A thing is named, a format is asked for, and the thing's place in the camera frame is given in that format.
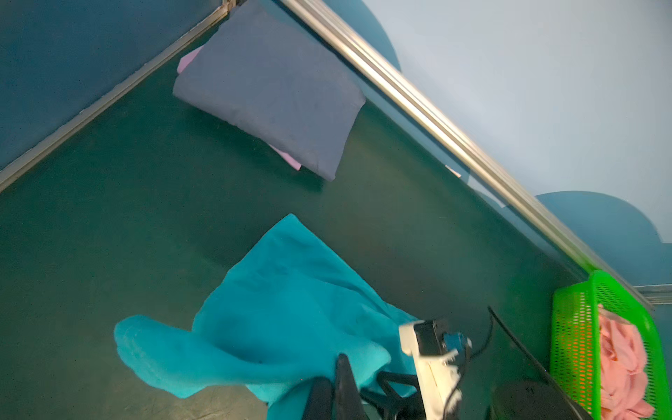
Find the folded grey-blue t-shirt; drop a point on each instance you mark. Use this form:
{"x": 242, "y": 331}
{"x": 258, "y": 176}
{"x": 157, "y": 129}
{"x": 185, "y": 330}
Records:
{"x": 278, "y": 84}

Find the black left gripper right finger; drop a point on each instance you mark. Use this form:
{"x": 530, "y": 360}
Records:
{"x": 347, "y": 400}

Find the aluminium left frame rail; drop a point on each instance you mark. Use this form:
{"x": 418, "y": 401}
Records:
{"x": 63, "y": 63}

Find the folded pink t-shirt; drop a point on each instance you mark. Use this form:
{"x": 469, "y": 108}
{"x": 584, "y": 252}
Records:
{"x": 187, "y": 59}

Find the green plastic laundry basket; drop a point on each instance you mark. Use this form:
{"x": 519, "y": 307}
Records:
{"x": 575, "y": 344}

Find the aluminium frame rail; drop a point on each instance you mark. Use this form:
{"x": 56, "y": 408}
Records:
{"x": 344, "y": 39}
{"x": 63, "y": 63}

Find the teal printed t-shirt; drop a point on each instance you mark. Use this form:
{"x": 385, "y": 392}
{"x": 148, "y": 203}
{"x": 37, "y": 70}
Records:
{"x": 280, "y": 319}

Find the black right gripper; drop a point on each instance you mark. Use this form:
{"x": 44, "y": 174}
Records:
{"x": 390, "y": 404}

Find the aluminium back frame rail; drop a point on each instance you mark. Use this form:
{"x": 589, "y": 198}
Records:
{"x": 344, "y": 39}

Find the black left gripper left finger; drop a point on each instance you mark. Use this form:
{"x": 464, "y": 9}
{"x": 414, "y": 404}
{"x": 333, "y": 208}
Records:
{"x": 320, "y": 402}

